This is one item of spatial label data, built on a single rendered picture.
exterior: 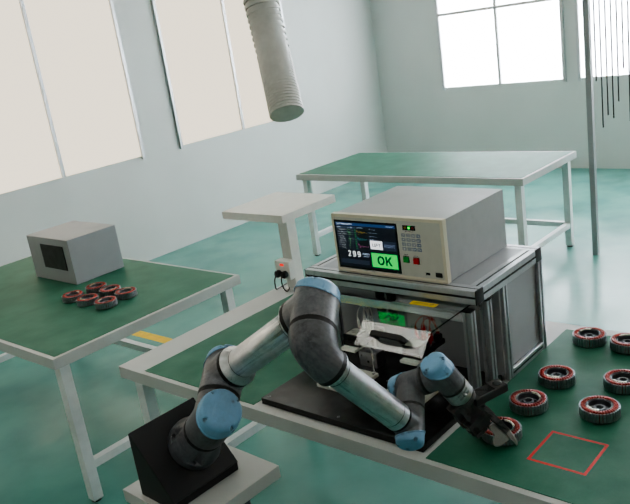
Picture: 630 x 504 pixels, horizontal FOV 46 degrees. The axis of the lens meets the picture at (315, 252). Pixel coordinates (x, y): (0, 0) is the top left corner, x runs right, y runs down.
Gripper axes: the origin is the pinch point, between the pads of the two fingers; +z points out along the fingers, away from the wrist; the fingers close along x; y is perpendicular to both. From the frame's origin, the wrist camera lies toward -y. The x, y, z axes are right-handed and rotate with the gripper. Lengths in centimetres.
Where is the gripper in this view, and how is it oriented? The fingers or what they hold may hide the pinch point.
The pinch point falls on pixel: (502, 432)
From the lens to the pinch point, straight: 223.1
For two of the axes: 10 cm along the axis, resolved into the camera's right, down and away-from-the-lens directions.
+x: 4.2, 2.1, -8.8
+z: 5.9, 6.7, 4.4
